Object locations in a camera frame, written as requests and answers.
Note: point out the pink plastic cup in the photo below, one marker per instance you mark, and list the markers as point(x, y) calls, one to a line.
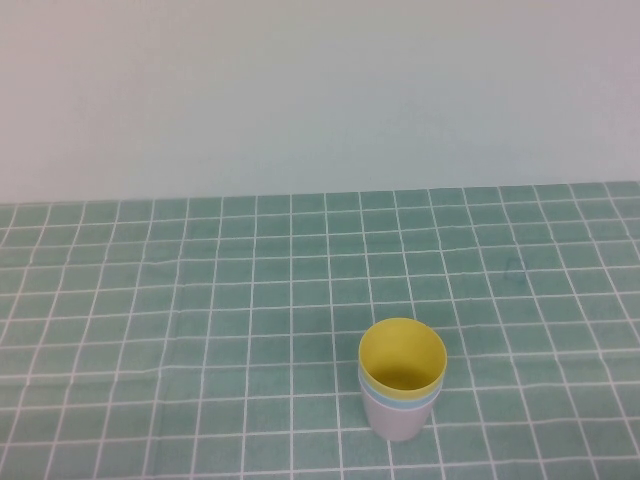
point(397, 425)

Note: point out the light blue plastic cup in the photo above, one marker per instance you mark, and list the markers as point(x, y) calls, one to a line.
point(395, 401)

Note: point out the yellow plastic cup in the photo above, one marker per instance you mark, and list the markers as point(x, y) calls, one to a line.
point(400, 345)

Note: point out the green checked tablecloth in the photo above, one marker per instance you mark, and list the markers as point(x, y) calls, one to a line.
point(225, 300)

